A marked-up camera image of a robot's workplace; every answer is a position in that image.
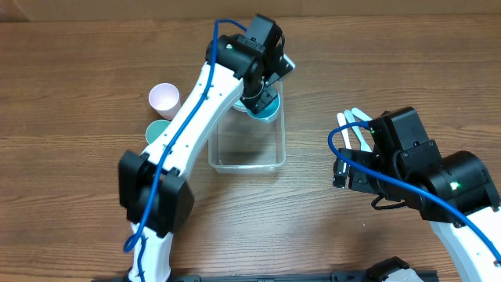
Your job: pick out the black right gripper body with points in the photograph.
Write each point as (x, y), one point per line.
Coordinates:
(366, 181)

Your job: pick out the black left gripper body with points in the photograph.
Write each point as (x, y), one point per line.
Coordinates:
(259, 96)

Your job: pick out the blue plastic cup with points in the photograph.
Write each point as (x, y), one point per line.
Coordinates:
(270, 113)

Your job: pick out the pink plastic cup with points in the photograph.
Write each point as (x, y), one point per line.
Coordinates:
(164, 98)

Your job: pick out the green plastic bowl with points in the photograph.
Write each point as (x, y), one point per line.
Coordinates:
(238, 105)

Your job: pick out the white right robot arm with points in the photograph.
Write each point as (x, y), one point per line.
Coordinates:
(464, 215)

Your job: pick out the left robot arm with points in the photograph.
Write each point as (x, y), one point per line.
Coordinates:
(153, 185)

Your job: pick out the clear plastic container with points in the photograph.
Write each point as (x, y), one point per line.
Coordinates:
(242, 145)

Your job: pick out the green plastic fork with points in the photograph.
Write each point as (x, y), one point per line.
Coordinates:
(364, 146)

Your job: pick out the white plastic spoon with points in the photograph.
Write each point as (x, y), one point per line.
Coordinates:
(341, 120)

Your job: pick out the blue plastic fork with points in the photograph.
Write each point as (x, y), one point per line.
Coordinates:
(360, 114)

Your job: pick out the green plastic cup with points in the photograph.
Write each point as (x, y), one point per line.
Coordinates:
(155, 129)

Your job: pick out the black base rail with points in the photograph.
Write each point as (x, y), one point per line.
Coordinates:
(378, 272)

